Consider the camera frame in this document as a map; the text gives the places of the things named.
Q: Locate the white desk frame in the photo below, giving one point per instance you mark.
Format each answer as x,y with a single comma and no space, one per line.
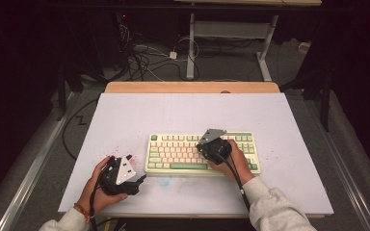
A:
191,48

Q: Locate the white table mat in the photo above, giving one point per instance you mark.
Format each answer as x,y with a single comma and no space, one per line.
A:
189,112

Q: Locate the green and cream keyboard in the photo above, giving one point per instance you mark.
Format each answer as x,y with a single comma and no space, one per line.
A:
179,150

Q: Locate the black stand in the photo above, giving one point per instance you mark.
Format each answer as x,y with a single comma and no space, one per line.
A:
61,96
327,102

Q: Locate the white power adapter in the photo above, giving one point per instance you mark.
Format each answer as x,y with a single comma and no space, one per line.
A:
173,55

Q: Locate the person's right hand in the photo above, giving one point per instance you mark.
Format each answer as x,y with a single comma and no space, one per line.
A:
239,165

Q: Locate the person's left hand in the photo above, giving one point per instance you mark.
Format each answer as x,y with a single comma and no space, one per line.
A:
93,192

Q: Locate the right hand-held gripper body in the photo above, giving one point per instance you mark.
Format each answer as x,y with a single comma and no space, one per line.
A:
215,149

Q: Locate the metal floor rail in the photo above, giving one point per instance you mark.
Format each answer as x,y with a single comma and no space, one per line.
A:
35,166
350,179

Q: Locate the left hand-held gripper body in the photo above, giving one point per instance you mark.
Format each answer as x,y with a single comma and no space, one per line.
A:
115,183

